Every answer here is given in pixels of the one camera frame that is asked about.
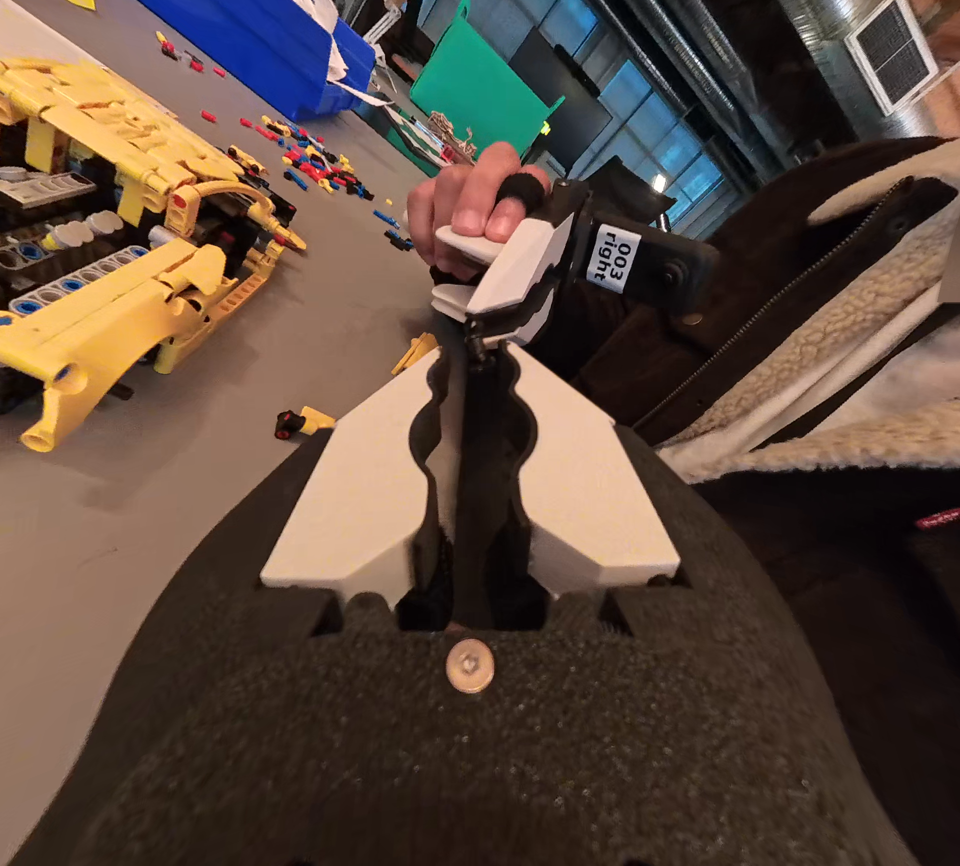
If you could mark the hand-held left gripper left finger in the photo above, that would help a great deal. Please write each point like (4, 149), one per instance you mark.
(353, 506)

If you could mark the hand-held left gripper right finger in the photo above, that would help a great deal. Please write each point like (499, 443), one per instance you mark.
(600, 506)

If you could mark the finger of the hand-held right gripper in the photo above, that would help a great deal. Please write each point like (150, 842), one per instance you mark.
(455, 302)
(525, 281)

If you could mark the small yellow black brick assembly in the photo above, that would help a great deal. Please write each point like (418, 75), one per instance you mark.
(308, 423)

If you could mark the yellow brick car model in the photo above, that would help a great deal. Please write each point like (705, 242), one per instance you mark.
(90, 101)

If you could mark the person's right forearm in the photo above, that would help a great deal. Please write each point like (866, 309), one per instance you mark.
(615, 348)

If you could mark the grey desk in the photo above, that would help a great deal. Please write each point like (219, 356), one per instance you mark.
(180, 536)

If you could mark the person's right hand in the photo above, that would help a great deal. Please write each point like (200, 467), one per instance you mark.
(458, 191)

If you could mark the small yellow brick piece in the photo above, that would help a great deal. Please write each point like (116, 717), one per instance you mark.
(416, 353)

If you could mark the scattered papers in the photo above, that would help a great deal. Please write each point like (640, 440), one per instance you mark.
(435, 134)

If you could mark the green board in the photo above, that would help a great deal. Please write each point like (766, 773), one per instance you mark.
(480, 93)

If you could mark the pile of small coloured pieces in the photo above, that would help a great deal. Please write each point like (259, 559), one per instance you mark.
(315, 161)

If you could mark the fleece-lined jacket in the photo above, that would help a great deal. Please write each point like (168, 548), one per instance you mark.
(870, 356)

